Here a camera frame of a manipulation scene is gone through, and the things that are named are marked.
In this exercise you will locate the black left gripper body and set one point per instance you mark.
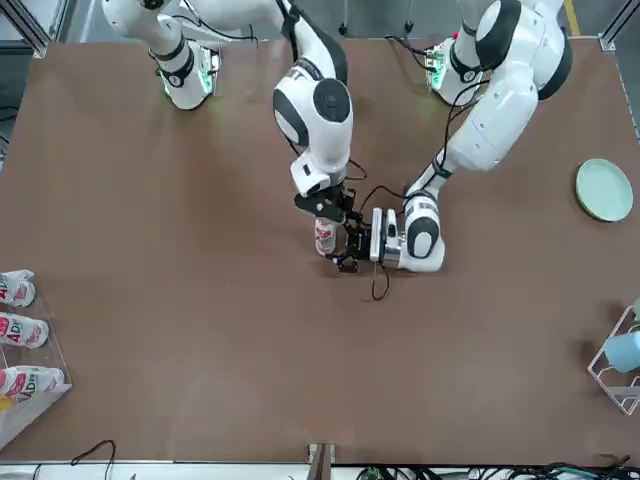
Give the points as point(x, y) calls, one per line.
point(361, 244)

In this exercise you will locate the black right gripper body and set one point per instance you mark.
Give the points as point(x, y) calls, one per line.
point(340, 199)

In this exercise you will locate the white drink bottle pink label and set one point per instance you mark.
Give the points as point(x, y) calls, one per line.
point(325, 240)

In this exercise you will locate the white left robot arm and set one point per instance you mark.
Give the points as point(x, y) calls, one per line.
point(500, 120)

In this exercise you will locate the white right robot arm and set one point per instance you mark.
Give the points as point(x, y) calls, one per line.
point(325, 130)

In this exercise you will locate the white shelf bottle pink cap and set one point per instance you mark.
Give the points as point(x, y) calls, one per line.
point(17, 290)
point(35, 381)
point(25, 332)

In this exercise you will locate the clear acrylic bottle shelf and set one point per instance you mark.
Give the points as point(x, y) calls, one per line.
point(35, 415)

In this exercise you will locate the yellow juice bottle orange cap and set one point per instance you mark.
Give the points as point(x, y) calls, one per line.
point(4, 402)

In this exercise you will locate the black wheeled stand legs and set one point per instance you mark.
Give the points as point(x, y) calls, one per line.
point(343, 27)

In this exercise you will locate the pale green plate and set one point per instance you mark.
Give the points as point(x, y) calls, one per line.
point(605, 190)

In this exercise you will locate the light blue cup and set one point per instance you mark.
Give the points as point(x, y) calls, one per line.
point(625, 352)

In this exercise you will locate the cup drying rack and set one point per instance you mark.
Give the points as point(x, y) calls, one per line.
point(617, 400)

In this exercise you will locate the aluminium camera post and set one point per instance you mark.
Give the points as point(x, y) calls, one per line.
point(321, 462)

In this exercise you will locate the aluminium frame rail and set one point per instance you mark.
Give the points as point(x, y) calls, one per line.
point(45, 42)
point(607, 42)

